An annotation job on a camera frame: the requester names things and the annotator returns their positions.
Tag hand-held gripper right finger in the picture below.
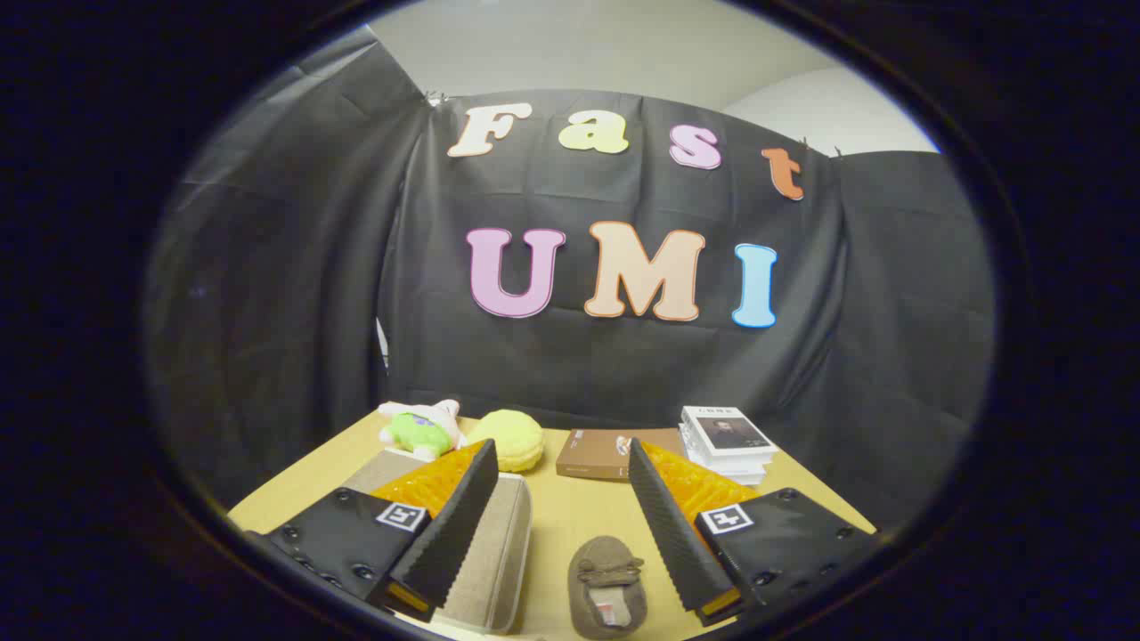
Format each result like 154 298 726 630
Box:
627 436 881 627

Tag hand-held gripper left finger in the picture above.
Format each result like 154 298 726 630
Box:
242 438 500 624

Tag beige fabric storage box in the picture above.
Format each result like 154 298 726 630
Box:
343 450 533 635

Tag brown fluffy shoe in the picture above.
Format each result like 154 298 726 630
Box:
567 534 648 640

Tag plain white book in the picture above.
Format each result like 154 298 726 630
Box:
680 426 772 486

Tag pink and green plush toy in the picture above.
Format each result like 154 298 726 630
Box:
378 399 467 462

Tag brown book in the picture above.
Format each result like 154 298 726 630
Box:
556 427 687 483

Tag round yellow plush toy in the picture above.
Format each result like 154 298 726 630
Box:
467 409 545 474

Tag black backdrop cloth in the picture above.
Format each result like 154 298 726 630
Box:
147 27 997 535

